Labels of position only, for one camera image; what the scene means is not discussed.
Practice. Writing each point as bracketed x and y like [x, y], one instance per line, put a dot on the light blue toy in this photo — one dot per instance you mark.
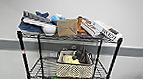
[57, 17]

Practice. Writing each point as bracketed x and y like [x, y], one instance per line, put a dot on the grey slim item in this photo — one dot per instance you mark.
[81, 55]

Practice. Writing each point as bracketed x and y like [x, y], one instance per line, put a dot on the pale basket with dark spots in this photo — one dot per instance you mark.
[74, 70]

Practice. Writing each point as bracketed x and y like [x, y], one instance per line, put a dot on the white printed packet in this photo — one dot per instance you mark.
[111, 32]

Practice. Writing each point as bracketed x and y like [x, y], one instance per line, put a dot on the long grey wall band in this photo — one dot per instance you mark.
[3, 42]

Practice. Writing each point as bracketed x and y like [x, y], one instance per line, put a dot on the white bowl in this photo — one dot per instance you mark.
[50, 29]

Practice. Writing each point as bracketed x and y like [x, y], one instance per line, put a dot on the brown paper bag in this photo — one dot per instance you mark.
[67, 27]

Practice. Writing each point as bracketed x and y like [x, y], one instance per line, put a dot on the small white wall socket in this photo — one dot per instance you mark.
[74, 46]

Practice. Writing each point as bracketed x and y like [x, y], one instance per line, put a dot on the white striped box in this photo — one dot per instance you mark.
[91, 26]

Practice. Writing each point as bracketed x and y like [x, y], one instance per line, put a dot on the orange packet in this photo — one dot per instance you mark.
[80, 26]

